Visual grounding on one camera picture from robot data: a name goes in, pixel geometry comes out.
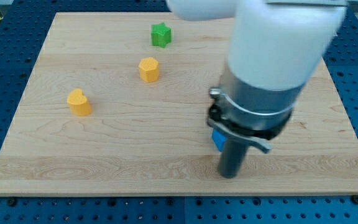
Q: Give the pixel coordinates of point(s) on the yellow hexagon block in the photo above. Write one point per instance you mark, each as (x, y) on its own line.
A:
(149, 69)

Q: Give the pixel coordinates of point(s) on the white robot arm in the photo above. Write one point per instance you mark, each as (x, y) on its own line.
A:
(274, 48)

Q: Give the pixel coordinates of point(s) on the blue block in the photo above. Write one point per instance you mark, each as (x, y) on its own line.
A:
(219, 139)

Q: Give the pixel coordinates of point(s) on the green star block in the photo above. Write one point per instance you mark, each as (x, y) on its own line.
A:
(161, 35)

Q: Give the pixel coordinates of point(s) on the dark cylindrical pointer rod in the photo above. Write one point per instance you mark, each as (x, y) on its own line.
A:
(231, 158)

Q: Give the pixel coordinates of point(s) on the yellow heart block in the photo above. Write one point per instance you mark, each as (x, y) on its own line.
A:
(78, 103)

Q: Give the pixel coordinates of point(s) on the light wooden board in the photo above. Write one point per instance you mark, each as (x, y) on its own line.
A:
(152, 139)

